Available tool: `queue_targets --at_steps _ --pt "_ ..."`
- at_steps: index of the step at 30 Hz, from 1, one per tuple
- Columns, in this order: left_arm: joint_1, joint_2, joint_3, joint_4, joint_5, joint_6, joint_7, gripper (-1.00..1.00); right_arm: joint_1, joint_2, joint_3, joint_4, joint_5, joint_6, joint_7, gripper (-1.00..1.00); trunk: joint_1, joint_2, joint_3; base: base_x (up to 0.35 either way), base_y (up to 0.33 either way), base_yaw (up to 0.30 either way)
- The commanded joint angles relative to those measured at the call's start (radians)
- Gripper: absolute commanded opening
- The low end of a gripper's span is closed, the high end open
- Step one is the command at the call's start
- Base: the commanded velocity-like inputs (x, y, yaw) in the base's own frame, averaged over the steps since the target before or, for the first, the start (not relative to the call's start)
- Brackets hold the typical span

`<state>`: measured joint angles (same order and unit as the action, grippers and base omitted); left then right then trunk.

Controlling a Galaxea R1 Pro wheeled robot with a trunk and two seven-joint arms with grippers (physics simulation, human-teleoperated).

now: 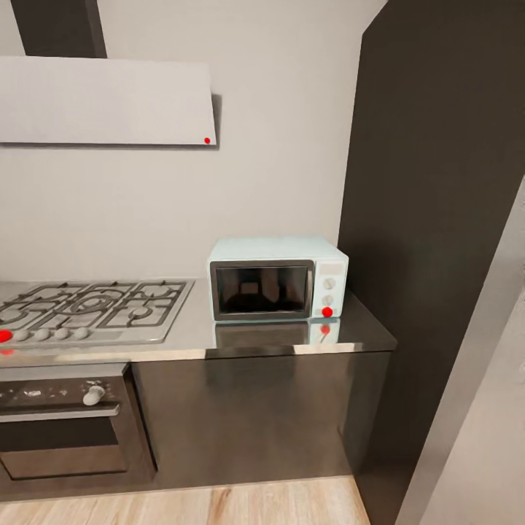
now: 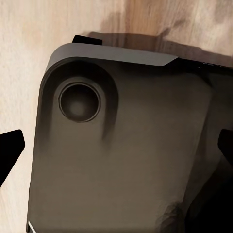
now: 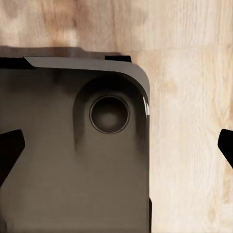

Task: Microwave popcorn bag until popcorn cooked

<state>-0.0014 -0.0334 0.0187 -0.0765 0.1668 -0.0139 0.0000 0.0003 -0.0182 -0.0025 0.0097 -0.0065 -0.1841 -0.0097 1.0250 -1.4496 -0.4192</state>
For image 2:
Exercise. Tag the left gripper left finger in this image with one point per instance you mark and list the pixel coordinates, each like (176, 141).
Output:
(12, 145)

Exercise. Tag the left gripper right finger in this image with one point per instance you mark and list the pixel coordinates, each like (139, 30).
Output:
(225, 144)

